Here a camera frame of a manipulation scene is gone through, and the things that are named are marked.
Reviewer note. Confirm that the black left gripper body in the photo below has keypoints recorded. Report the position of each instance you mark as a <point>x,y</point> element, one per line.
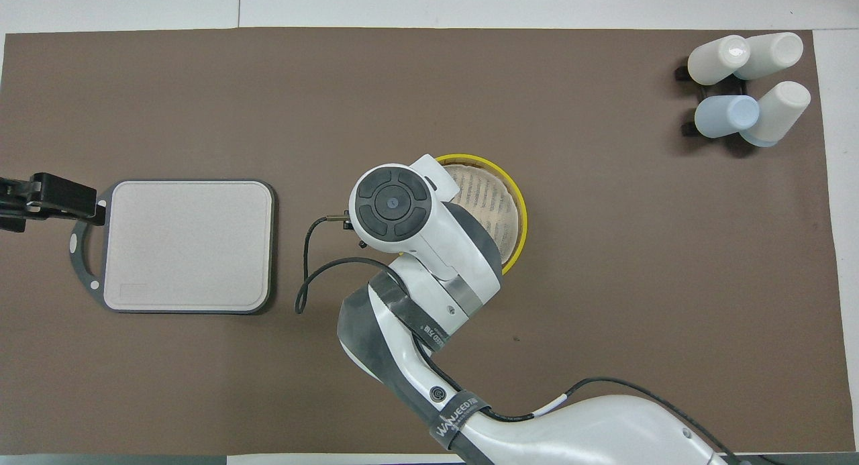
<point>13,203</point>

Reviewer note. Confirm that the yellow rimmed steamer basket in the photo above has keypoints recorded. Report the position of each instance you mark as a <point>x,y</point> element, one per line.
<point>496,196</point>

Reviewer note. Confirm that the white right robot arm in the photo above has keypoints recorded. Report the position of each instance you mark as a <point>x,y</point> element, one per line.
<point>409,210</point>

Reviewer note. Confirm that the grey cutting board black rim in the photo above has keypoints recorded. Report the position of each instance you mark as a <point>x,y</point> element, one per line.
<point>201,264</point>

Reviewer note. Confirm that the brown table mat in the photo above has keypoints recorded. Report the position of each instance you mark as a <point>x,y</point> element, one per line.
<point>604,284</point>

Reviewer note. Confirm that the black cup rack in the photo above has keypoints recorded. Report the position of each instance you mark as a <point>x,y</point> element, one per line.
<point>683,73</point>

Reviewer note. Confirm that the light blue plastic cup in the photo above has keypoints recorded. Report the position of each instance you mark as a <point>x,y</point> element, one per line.
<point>725,116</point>

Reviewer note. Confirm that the white plastic cup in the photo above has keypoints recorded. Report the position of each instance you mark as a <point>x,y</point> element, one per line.
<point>772,52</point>
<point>778,113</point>
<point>715,61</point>

